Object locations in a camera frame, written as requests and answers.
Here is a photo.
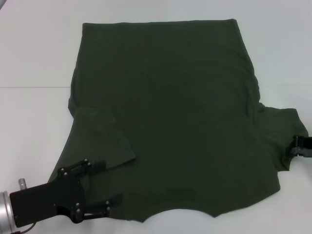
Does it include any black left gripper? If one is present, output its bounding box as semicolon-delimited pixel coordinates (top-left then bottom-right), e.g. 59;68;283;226
9;158;122;221

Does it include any dark green shirt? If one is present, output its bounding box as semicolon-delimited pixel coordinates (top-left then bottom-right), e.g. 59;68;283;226
47;19;310;224

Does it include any left gripper cable with connector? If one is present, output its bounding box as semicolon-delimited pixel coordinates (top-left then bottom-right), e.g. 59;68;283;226
16;178;37;234

